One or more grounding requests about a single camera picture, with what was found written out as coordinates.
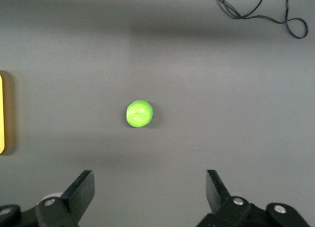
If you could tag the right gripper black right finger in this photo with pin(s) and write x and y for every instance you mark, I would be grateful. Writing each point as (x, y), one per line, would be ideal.
(221, 200)

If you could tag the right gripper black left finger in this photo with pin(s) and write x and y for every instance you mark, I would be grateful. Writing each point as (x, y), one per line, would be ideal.
(73, 197)

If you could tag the green apple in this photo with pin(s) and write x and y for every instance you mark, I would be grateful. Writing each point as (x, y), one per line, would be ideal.
(139, 113)

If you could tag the yellow plastic tray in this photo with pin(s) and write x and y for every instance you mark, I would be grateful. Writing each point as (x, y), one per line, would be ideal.
(2, 113)

